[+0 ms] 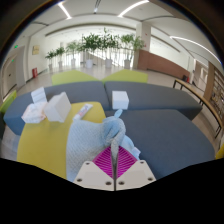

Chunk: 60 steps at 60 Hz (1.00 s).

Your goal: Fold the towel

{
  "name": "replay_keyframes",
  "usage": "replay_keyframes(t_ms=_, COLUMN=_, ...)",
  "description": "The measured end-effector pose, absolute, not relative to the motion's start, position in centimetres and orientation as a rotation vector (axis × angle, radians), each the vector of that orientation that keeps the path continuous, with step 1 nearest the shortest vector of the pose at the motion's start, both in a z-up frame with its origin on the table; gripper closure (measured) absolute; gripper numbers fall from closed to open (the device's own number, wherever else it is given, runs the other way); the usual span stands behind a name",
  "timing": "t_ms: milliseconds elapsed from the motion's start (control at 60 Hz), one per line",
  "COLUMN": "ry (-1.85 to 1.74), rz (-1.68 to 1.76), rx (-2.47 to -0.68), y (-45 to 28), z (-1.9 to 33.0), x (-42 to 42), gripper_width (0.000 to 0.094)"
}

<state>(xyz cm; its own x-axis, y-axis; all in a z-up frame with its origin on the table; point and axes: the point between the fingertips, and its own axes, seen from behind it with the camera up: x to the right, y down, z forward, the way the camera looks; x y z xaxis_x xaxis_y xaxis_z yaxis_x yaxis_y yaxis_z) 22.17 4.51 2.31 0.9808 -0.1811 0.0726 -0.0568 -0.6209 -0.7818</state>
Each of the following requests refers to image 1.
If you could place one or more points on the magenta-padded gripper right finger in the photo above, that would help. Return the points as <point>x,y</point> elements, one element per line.
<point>133,173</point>

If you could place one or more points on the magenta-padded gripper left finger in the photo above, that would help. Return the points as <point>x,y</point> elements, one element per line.
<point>96,175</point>

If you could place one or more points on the light blue towel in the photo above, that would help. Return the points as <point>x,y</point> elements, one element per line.
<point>86,143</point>

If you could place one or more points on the blue-grey upholstered bench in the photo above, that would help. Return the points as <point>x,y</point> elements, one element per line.
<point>170,140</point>
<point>160,98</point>
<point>83,91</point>

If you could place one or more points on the small white tube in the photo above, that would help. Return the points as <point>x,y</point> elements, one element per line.
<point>83,111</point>

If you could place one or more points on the white cube box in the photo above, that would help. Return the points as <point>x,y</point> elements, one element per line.
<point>120,100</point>

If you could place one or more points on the white tissue box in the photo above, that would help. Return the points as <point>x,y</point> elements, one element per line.
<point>58,107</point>

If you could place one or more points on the green upholstered bench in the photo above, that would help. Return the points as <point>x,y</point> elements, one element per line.
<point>6,103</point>
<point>128,76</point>
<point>71,77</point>

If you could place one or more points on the stack of white tissue packs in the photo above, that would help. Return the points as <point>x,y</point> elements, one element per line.
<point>38,94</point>

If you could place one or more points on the red bin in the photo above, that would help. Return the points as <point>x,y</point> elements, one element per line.
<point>34,72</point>

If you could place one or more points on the row of potted plants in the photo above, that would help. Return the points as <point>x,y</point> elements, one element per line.
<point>91,43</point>

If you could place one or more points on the ceiling strip lights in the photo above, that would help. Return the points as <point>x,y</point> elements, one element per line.
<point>65,10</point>

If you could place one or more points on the wooden bench with black frame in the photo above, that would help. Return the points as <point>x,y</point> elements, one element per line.
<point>203,100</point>

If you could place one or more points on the yellowish wall picture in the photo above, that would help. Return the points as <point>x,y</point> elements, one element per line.
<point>35,50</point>

